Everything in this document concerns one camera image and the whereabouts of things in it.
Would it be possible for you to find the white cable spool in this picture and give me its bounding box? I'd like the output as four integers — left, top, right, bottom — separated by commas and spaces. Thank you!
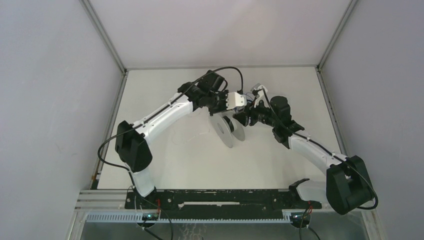
209, 110, 246, 148

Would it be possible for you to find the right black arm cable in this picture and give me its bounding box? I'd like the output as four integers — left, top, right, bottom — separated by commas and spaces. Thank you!
261, 87, 379, 211

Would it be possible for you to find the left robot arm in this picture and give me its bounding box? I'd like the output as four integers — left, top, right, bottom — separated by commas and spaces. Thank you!
115, 69, 230, 209

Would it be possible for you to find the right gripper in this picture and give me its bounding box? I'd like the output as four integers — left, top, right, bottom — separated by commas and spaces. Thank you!
231, 97, 278, 129

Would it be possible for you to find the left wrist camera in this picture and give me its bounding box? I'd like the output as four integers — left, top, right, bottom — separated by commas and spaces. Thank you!
226, 92, 246, 110

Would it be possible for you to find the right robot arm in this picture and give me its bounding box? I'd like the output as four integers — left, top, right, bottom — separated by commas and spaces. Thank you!
233, 96, 379, 215

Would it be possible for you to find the white slotted cable duct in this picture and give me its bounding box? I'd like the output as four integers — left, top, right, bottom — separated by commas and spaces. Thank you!
85, 211, 302, 224

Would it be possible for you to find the white thin cable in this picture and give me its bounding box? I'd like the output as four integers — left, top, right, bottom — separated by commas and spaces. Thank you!
172, 110, 213, 146

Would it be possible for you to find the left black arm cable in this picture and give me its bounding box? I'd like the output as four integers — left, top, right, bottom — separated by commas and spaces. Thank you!
97, 66, 245, 173

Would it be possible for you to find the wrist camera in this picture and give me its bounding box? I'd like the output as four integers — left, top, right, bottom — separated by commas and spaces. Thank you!
226, 92, 246, 110
251, 83, 268, 108

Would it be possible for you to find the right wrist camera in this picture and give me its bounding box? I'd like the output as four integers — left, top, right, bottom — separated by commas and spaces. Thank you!
251, 83, 268, 108

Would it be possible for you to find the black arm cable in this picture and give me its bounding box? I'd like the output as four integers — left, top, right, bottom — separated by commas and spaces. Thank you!
261, 87, 379, 211
97, 66, 245, 173

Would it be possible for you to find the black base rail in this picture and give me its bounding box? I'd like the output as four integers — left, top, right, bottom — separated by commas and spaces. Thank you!
124, 188, 323, 218

